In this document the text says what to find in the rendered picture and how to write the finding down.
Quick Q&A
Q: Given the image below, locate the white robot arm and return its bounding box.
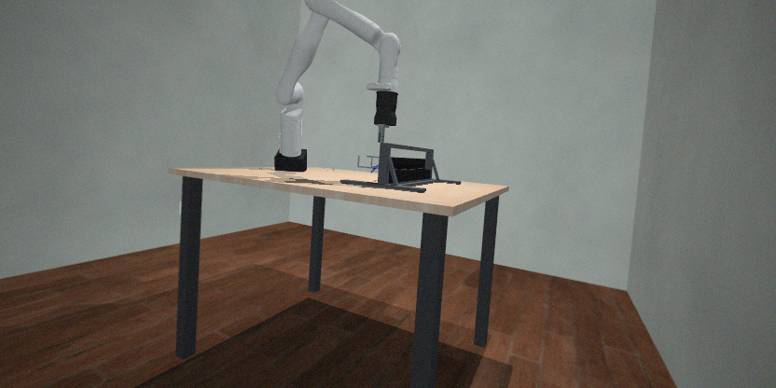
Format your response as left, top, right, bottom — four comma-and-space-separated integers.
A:
276, 0, 401, 157

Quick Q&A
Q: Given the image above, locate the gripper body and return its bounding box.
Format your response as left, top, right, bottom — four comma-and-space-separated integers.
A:
367, 77, 398, 126

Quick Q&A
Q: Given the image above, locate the dark grey metal rack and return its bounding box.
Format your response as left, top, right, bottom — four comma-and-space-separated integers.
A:
340, 143, 462, 192

